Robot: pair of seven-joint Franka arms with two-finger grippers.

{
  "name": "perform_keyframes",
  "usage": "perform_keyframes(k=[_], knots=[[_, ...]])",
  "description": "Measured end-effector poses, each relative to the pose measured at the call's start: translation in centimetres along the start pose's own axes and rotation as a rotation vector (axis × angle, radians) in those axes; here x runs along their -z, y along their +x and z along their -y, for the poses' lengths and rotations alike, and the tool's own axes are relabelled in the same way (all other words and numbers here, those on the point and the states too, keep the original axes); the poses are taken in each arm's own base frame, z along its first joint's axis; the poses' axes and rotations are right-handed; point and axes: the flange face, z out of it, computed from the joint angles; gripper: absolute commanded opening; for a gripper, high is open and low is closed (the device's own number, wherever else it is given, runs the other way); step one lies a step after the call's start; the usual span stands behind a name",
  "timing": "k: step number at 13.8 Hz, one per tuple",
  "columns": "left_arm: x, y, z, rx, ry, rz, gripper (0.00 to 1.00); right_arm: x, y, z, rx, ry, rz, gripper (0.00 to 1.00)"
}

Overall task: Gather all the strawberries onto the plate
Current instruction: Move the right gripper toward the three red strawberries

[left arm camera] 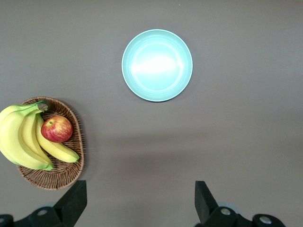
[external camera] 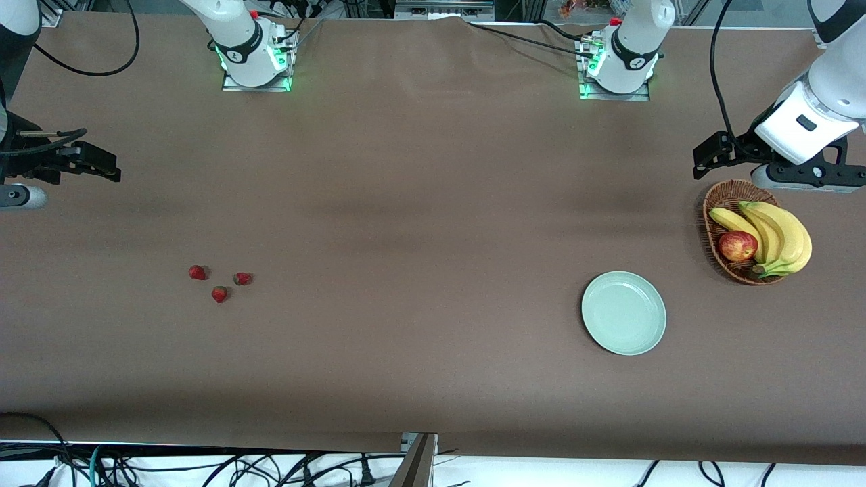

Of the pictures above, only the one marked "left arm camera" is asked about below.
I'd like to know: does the yellow banana bunch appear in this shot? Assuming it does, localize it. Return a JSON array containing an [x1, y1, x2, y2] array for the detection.
[[0, 100, 80, 171]]

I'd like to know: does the pale green round plate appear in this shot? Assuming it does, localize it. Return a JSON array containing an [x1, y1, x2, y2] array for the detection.
[[121, 29, 193, 103]]

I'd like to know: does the brown wicker basket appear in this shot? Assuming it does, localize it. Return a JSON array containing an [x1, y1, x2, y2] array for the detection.
[[16, 96, 85, 191]]

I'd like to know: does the red yellow apple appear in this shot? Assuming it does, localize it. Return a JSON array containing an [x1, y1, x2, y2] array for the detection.
[[40, 115, 74, 143]]

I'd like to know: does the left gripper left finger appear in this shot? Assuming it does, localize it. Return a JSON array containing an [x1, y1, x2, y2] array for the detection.
[[0, 180, 88, 227]]

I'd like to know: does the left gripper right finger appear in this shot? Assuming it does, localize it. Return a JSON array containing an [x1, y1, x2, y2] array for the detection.
[[195, 181, 286, 227]]

